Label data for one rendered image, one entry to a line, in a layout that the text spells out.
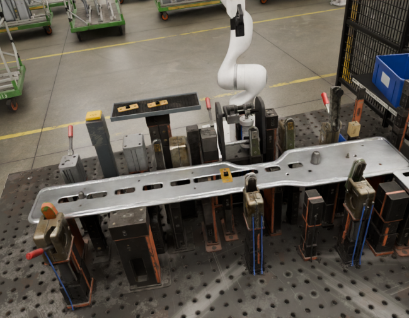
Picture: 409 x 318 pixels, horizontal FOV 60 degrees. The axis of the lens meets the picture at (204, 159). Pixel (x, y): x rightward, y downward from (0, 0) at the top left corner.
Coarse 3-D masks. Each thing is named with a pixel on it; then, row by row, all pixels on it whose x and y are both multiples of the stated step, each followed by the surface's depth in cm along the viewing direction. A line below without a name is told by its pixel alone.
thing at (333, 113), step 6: (330, 90) 136; (336, 90) 134; (342, 90) 132; (330, 96) 137; (336, 96) 137; (330, 102) 138; (336, 102) 138; (330, 108) 138; (336, 108) 139; (330, 114) 139; (336, 114) 140; (330, 120) 140; (336, 120) 141; (336, 126) 142
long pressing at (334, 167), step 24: (336, 144) 141; (360, 144) 140; (384, 144) 138; (192, 168) 137; (216, 168) 135; (240, 168) 134; (264, 168) 133; (288, 168) 131; (312, 168) 130; (336, 168) 129; (384, 168) 126; (408, 168) 126; (48, 192) 132; (72, 192) 131; (96, 192) 130; (144, 192) 127; (168, 192) 126; (192, 192) 125; (216, 192) 124; (240, 192) 125; (72, 216) 121
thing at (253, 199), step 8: (248, 192) 116; (256, 192) 115; (248, 200) 113; (256, 200) 112; (248, 208) 113; (256, 208) 113; (248, 216) 115; (256, 216) 115; (248, 224) 117; (256, 224) 117; (248, 232) 122; (256, 232) 120; (248, 240) 124; (256, 240) 123; (248, 248) 127; (256, 248) 125; (248, 256) 127; (256, 256) 127; (248, 264) 131; (256, 264) 129; (264, 264) 133; (248, 272) 131; (256, 272) 131; (264, 272) 130
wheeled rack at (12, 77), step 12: (0, 12) 452; (0, 24) 425; (0, 48) 393; (0, 72) 476; (12, 72) 461; (24, 72) 481; (0, 84) 438; (12, 84) 415; (0, 96) 415; (12, 96) 420; (12, 108) 427
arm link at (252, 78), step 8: (240, 64) 164; (248, 64) 164; (256, 64) 164; (240, 72) 162; (248, 72) 161; (256, 72) 161; (264, 72) 162; (240, 80) 162; (248, 80) 161; (256, 80) 161; (264, 80) 162; (240, 88) 166; (248, 88) 165; (256, 88) 163; (240, 96) 172; (248, 96) 168; (232, 104) 173; (240, 104) 170
